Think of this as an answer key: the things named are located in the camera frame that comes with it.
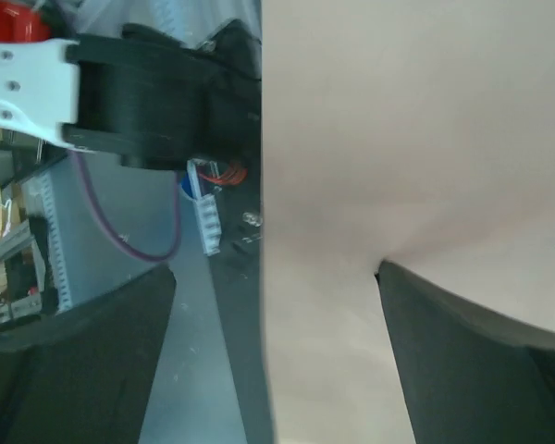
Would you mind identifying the pink wrapping paper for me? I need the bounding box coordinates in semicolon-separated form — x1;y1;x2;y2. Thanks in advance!
263;1;555;443

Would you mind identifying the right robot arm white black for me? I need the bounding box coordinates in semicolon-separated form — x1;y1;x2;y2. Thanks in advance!
0;20;555;443

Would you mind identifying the shiny metal front panel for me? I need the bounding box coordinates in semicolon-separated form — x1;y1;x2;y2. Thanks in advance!
18;152;214;444

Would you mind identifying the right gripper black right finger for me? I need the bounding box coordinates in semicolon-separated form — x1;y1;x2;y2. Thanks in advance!
375;261;555;443

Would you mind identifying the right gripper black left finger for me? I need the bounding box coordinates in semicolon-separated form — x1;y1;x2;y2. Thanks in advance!
0;265;176;444

